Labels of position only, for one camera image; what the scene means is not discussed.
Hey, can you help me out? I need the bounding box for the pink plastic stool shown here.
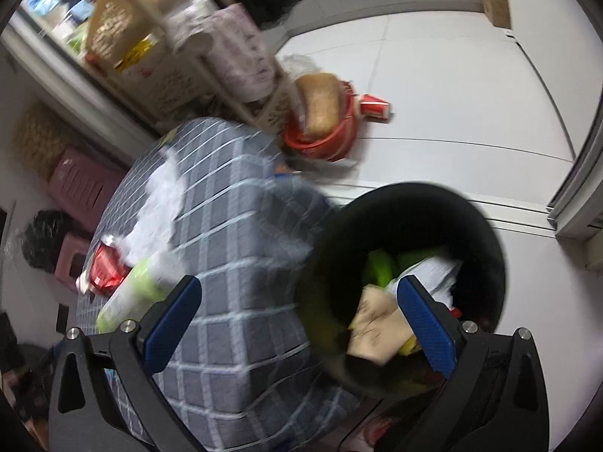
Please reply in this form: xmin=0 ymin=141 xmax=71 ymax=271
xmin=48 ymin=148 xmax=125 ymax=233

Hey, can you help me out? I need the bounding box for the red plastic basin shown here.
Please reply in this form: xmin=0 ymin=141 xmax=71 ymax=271
xmin=282 ymin=81 xmax=362 ymax=162

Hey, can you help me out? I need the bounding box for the green plastic bag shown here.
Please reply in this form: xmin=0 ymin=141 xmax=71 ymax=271
xmin=363 ymin=250 xmax=442 ymax=289

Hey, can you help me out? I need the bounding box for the black trash bin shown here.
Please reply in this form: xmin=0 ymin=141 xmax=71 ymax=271
xmin=295 ymin=183 xmax=506 ymax=400

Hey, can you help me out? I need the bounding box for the white green bottle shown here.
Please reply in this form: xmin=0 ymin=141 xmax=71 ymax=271
xmin=96 ymin=251 xmax=186 ymax=334

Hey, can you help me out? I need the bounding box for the pink floral cloth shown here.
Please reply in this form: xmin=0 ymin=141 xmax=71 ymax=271
xmin=168 ymin=0 xmax=279 ymax=104

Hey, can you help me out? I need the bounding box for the woven straw basket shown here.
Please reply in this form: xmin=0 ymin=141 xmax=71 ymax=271
xmin=12 ymin=102 xmax=72 ymax=183

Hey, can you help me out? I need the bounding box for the beige plastic basket rack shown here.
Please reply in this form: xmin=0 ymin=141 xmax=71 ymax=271
xmin=86 ymin=0 xmax=302 ymax=134

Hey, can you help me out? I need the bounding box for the red paper cup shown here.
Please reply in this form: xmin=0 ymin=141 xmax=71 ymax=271
xmin=359 ymin=94 xmax=392 ymax=121

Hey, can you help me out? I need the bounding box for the red can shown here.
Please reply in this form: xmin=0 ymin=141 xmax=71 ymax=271
xmin=76 ymin=235 xmax=131 ymax=298

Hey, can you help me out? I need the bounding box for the brown bread loaf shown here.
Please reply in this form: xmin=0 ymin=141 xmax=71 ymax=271
xmin=295 ymin=72 xmax=344 ymax=141

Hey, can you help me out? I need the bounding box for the black garbage bag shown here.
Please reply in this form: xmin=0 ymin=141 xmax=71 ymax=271
xmin=21 ymin=209 xmax=73 ymax=273

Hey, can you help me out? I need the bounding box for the small pink stool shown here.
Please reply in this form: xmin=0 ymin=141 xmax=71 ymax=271
xmin=54 ymin=233 xmax=90 ymax=292

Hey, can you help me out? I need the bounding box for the white plastic bag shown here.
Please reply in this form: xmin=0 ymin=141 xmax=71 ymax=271
xmin=385 ymin=255 xmax=461 ymax=309

